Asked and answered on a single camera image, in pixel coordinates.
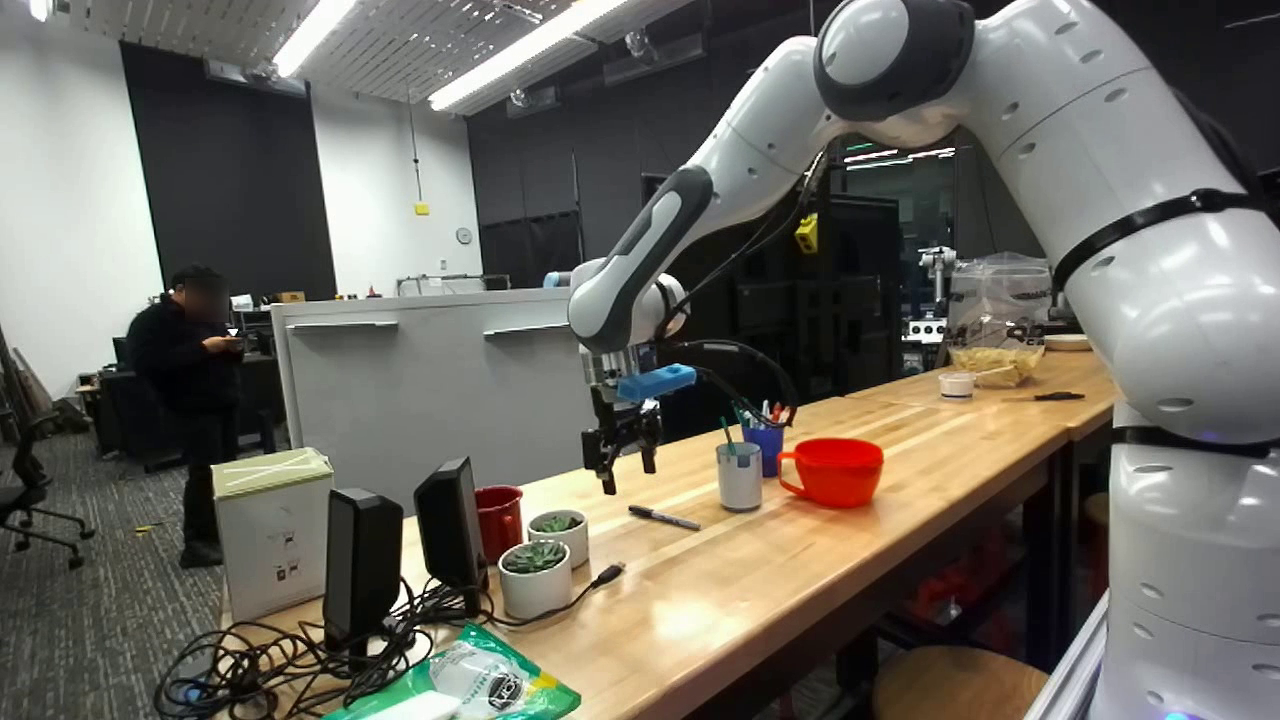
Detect clear glass bowl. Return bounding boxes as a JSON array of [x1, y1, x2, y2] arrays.
[[946, 295, 1054, 390]]

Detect black speaker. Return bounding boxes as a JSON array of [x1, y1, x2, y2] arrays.
[[320, 485, 408, 657], [412, 450, 488, 595]]

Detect tangled black cables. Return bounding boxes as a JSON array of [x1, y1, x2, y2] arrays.
[[152, 559, 629, 720]]

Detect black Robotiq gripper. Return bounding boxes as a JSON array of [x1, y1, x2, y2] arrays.
[[582, 377, 670, 499]]

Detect blue pen cup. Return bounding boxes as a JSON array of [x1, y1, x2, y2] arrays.
[[740, 419, 787, 478]]

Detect red plastic bowl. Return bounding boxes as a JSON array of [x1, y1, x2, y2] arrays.
[[775, 437, 890, 511]]

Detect black office chair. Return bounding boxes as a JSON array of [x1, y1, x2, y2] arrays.
[[0, 333, 101, 572]]

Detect green wipes packet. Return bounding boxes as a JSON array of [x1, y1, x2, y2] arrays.
[[325, 618, 586, 720]]

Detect grey cup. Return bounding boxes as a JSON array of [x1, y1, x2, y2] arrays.
[[713, 440, 768, 515]]

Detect red cup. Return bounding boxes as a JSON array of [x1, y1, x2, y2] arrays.
[[472, 485, 529, 567]]

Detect white partition counter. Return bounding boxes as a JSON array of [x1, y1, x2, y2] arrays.
[[265, 279, 619, 511]]

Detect black cabinet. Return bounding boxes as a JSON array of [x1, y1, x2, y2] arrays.
[[693, 182, 911, 433]]

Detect white plant pot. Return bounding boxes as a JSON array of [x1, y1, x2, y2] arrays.
[[523, 503, 591, 574], [493, 536, 576, 622]]

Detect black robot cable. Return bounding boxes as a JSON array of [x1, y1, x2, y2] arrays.
[[662, 142, 836, 433]]

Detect person in black clothes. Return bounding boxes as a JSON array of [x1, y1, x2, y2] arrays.
[[120, 258, 251, 574]]

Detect white cardboard box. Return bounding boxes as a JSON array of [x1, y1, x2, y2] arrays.
[[207, 445, 336, 622]]

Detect round wooden stool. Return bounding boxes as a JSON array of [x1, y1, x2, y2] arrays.
[[873, 642, 1054, 720]]

